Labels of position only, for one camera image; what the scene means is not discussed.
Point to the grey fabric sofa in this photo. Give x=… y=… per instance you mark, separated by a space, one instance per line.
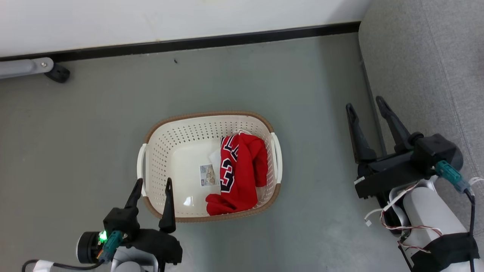
x=423 y=56

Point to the black baseboard strip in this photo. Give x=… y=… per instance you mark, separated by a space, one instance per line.
x=227 y=39

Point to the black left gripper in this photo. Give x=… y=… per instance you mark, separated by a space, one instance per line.
x=159 y=243

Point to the grey metal frame leg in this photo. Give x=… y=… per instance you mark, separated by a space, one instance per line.
x=22 y=67

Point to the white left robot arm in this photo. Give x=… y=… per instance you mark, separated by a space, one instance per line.
x=130 y=264

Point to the paper product label sticker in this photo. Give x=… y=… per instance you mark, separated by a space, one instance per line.
x=208 y=175

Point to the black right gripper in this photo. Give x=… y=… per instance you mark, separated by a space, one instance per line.
x=401 y=170

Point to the black cylindrical left wrist camera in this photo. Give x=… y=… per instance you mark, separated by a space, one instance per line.
x=87 y=247

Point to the cream perforated laundry basket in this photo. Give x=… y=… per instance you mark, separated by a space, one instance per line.
x=181 y=158

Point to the red jersey with black numbers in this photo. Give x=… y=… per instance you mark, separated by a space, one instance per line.
x=245 y=170

